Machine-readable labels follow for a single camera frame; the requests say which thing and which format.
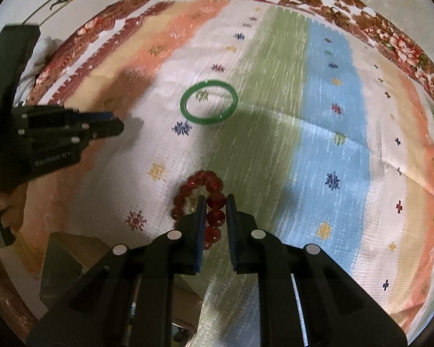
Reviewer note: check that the silver metal tin box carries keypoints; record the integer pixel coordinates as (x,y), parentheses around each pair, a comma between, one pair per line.
(68,256)

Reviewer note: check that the brown floral blanket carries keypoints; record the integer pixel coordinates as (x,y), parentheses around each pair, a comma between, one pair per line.
(398,43)

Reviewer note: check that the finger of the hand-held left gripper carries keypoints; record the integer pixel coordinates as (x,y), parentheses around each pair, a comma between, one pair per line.
(101,117)
(106,130)

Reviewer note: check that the striped pastel mat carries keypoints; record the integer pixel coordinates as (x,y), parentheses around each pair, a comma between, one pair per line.
(275,151)

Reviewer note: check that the grey crumpled cloth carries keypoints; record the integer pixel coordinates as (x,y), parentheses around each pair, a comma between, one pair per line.
(39,58)

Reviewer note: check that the green jade bangle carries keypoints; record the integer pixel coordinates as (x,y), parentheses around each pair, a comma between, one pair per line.
(188,114)

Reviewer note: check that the person's left hand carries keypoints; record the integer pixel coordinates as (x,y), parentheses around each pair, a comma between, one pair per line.
(11,200)

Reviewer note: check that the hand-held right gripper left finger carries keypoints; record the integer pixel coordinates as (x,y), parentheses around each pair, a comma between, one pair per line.
(200,235)

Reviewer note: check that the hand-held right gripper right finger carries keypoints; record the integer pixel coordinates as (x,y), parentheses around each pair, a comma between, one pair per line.
(232,235)

